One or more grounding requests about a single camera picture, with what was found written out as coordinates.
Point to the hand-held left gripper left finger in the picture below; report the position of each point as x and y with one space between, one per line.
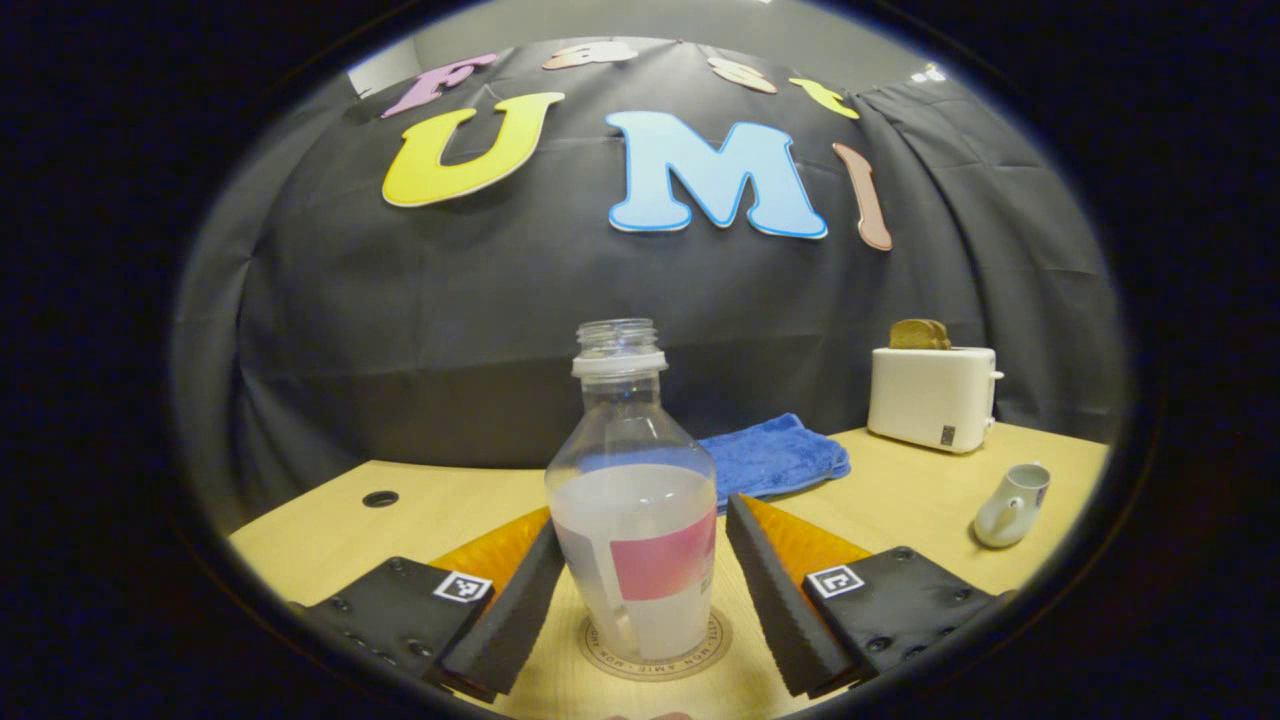
505 620

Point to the toast slices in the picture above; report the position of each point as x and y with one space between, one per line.
920 335

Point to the blue towel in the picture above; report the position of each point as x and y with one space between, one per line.
775 455

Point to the white blue-patterned teacup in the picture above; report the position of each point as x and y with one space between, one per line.
1010 510

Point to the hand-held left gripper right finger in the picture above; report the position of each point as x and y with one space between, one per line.
780 600

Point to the round brown coaster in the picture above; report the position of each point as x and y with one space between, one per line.
720 640

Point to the black backdrop cloth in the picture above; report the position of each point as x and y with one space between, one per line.
400 330

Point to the white toaster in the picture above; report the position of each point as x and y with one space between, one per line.
930 400

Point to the clear plastic water bottle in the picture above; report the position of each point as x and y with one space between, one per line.
630 520

